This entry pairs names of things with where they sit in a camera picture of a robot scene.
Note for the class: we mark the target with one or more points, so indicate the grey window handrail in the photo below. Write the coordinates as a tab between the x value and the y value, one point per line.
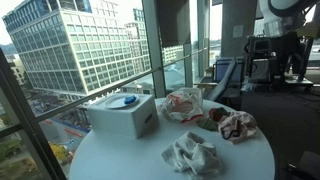
110	87

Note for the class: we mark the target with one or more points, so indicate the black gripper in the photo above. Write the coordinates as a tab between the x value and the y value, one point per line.
290	45

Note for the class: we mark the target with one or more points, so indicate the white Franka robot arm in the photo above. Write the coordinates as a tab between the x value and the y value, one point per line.
266	10

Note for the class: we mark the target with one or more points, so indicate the small monitor screen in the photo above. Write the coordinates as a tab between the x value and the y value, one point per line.
261	45

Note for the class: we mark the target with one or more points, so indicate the dark roller blind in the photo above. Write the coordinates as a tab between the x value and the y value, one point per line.
173	21

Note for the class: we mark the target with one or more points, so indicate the blue small object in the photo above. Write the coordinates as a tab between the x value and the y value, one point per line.
130	99

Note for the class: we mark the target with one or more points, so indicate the pink crumpled cloth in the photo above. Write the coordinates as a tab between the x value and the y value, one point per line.
240	125

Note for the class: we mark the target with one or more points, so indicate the wooden armchair with cushion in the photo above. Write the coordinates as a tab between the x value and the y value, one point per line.
221	71

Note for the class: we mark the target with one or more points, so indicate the white round plate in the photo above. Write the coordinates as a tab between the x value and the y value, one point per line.
115	101

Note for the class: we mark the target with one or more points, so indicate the white rectangular box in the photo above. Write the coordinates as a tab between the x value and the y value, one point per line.
123	121

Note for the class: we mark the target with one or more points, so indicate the white equipment cabinet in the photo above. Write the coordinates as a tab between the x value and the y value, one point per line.
260	69

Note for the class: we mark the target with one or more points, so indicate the white towel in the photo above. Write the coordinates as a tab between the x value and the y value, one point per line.
193	155

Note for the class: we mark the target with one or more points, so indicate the white paper sign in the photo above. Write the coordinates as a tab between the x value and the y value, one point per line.
238	31

